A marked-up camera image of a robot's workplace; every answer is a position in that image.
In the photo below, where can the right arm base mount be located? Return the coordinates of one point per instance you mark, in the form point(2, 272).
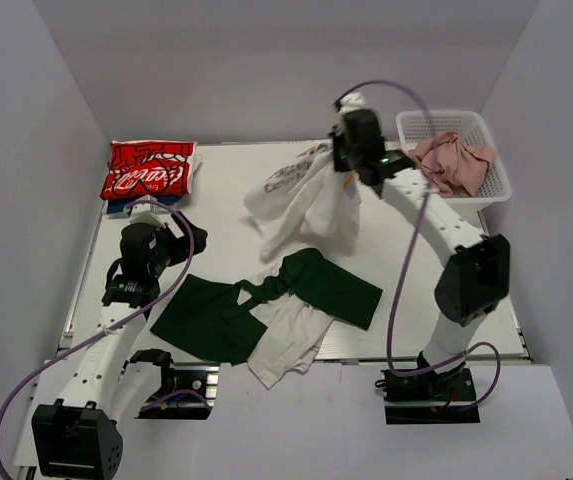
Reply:
point(431, 398)

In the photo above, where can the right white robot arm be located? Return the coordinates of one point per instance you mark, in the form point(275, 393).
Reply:
point(476, 266)

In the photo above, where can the pink t shirt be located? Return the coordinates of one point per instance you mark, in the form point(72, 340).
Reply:
point(452, 167)

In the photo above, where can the folded white shirt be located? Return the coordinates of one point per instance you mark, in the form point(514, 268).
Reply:
point(196, 161)

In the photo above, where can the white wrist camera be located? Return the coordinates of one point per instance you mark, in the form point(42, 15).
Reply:
point(145, 210)
point(349, 102)

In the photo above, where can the folded red coca-cola shirt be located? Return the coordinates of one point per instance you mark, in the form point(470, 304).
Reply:
point(148, 167)

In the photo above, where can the folded blue shirt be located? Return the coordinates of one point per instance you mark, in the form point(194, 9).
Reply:
point(117, 207)

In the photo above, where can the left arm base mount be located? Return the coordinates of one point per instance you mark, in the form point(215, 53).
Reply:
point(185, 392)

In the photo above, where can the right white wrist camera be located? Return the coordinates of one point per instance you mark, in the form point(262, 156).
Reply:
point(349, 102)

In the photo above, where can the green and white t shirt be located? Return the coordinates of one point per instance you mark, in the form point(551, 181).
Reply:
point(274, 322)

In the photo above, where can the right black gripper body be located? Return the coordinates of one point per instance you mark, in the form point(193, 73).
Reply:
point(345, 157)

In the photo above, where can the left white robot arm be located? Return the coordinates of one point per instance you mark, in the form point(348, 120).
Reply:
point(79, 435)

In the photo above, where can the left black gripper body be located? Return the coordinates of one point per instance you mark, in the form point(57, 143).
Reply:
point(170, 250)

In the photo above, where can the white colourful print t shirt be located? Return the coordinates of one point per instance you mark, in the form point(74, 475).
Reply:
point(307, 197)

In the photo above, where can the white plastic basket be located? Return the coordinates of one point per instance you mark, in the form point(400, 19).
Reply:
point(414, 126)

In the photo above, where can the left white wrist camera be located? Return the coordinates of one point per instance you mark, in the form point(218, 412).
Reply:
point(145, 210)

